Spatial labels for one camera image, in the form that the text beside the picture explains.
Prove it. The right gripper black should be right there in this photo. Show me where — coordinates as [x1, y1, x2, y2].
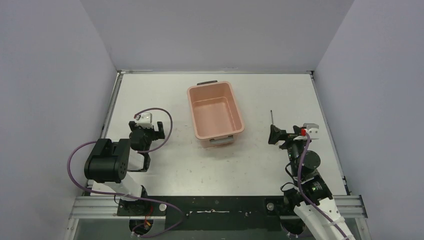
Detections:
[268, 124, 309, 177]

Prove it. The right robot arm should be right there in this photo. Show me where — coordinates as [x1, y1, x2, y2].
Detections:
[265, 123, 355, 240]

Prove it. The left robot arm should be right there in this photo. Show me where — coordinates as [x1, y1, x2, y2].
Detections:
[84, 121, 165, 216]

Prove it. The pink plastic bin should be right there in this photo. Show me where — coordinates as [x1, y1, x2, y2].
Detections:
[187, 80, 245, 148]

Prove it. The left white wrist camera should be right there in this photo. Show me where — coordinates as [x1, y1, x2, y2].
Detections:
[135, 112, 154, 129]

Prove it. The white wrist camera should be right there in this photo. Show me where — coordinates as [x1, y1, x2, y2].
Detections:
[300, 123, 320, 140]
[135, 112, 154, 129]

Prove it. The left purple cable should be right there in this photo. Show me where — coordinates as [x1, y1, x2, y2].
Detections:
[67, 107, 185, 239]

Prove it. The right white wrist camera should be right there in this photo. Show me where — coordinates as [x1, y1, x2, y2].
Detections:
[300, 123, 320, 140]

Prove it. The aluminium front rail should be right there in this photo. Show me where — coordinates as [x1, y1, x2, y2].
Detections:
[69, 195, 368, 220]

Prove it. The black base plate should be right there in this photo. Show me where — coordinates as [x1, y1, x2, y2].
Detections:
[116, 196, 307, 235]

